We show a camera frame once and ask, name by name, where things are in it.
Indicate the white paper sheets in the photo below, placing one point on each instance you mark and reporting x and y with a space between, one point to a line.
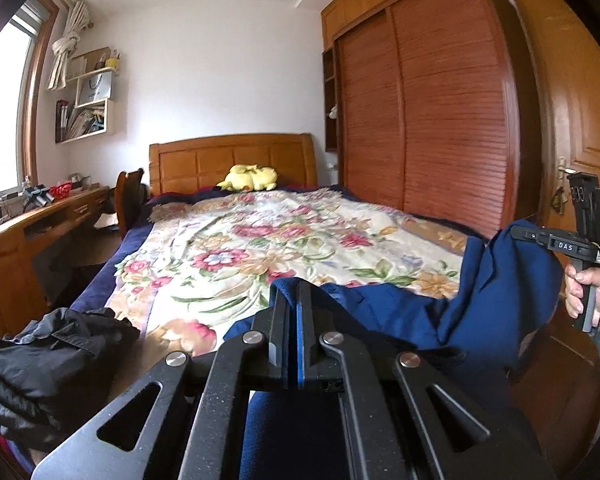
105 222

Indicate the wooden louvered wardrobe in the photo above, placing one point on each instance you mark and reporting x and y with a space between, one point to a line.
430 110

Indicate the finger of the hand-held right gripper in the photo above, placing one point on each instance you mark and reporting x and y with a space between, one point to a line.
527 235

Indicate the blue suit jacket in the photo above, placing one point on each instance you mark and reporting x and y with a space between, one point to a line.
480 300

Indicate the yellow cup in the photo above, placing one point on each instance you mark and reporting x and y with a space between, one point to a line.
112 62

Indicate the wooden door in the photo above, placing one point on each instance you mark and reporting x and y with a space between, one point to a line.
580 85

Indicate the red basket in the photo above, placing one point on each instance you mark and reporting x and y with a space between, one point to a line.
61 190

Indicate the cardboard box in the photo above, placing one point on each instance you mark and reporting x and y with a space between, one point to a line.
87 62

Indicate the floral blanket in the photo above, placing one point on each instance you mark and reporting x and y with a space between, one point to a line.
280 240

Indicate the black and blue device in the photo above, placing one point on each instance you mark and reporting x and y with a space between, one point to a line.
37 197

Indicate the black clothes pile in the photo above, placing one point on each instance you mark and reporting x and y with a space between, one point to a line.
45 370

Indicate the white paper bag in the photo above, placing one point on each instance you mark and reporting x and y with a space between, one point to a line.
94 90

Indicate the white wall shelf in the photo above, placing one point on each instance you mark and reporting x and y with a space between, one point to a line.
110 115

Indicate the row of books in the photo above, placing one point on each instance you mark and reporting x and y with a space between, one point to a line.
77 122

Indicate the wooden desk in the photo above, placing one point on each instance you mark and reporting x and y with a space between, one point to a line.
5 270

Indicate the wooden chair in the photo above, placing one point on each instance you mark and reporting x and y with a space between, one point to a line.
127 200

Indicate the yellow plush toy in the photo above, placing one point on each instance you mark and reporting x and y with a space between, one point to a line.
250 177

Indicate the wooden bed headboard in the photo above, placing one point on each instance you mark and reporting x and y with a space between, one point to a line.
180 165

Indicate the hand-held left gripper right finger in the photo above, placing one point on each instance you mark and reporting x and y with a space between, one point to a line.
312 340

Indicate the tied beige curtain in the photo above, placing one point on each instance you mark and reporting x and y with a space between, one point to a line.
65 45

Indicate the wooden framed window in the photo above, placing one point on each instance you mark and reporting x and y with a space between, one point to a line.
5 110

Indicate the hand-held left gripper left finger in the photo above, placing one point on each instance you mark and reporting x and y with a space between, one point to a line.
280 340

